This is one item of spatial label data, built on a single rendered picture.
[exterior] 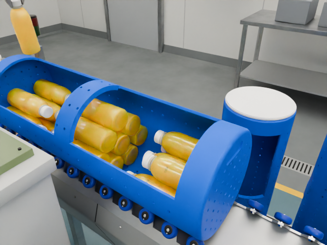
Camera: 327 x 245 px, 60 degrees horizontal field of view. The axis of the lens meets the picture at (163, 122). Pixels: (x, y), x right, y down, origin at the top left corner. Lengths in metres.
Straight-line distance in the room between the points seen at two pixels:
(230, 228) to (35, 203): 0.51
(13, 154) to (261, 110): 0.85
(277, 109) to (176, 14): 3.64
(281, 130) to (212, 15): 3.35
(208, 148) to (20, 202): 0.44
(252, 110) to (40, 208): 0.79
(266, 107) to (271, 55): 3.02
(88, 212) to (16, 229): 0.26
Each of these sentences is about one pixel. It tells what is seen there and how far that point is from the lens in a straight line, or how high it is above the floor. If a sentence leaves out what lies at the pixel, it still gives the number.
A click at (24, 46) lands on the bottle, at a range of 1.24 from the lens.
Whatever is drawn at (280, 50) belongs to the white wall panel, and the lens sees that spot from 4.13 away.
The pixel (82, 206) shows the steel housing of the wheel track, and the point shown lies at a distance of 0.98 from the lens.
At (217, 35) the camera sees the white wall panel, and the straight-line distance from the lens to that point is 4.39.
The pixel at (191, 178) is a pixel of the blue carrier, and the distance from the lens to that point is 0.58.
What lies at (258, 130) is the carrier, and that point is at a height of 0.98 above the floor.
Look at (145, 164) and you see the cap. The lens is 0.72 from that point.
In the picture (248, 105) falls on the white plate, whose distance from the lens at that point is 1.17.
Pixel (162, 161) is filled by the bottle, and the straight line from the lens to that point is 0.69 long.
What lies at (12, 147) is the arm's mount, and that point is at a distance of 0.76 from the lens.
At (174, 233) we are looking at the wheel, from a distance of 0.76.
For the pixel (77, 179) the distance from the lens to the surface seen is 0.97.
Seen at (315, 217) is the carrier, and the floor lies 0.55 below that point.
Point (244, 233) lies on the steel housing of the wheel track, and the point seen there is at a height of 0.93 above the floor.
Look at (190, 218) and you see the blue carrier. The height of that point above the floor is 1.10.
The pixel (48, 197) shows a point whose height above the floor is 1.04.
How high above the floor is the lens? 1.58
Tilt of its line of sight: 32 degrees down
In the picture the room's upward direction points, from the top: straight up
